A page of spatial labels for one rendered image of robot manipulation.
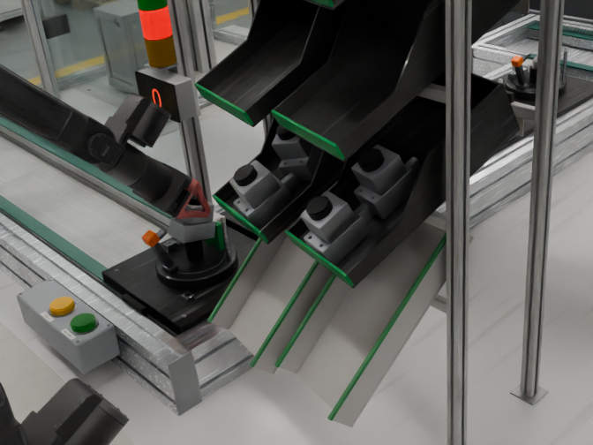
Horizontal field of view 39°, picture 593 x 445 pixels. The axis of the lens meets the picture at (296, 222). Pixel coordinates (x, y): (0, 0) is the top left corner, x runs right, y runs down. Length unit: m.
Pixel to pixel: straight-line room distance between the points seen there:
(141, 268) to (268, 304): 0.34
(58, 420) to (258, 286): 0.50
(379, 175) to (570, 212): 0.85
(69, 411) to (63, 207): 1.08
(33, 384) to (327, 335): 0.55
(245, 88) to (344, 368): 0.38
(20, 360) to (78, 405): 0.72
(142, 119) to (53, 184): 0.73
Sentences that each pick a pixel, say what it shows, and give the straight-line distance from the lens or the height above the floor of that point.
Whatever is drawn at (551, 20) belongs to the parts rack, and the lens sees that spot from 1.03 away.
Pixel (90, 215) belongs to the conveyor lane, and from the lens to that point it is 1.80.
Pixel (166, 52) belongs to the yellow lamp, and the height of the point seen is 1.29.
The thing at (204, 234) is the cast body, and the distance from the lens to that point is 1.40.
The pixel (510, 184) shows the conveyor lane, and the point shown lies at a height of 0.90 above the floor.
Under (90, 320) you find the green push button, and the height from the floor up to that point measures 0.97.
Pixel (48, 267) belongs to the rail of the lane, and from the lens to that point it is 1.56.
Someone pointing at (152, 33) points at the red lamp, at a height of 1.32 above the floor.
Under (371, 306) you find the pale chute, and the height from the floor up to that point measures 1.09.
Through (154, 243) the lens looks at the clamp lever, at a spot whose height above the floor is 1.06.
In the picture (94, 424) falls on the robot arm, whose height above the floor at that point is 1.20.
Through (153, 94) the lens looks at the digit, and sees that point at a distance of 1.54.
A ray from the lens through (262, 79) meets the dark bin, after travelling 1.05.
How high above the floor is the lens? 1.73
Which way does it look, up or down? 30 degrees down
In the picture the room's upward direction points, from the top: 6 degrees counter-clockwise
